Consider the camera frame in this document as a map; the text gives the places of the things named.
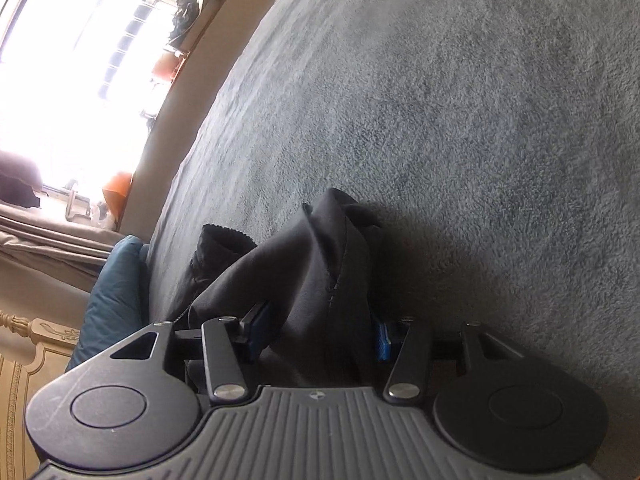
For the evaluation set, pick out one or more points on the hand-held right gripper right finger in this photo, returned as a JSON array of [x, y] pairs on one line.
[[383, 342]]

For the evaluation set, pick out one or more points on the cream carved headboard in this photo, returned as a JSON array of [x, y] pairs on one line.
[[30, 375]]

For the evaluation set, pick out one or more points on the beige curtain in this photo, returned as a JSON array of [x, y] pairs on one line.
[[50, 245]]

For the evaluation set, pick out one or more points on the dark hanging clothes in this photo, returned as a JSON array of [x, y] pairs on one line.
[[182, 20]]

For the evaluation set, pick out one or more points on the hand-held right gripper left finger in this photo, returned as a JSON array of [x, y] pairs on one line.
[[257, 331]]

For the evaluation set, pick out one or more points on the blue pillow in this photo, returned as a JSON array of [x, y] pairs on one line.
[[110, 300]]

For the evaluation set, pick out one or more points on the orange object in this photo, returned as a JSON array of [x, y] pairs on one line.
[[167, 67], [117, 195]]

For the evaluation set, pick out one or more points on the bright window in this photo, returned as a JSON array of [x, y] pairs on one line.
[[75, 60]]

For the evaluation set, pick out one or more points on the grey fleece blanket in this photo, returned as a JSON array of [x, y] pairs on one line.
[[450, 110]]

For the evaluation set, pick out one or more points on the dark grey pants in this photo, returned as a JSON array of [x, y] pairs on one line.
[[310, 270]]

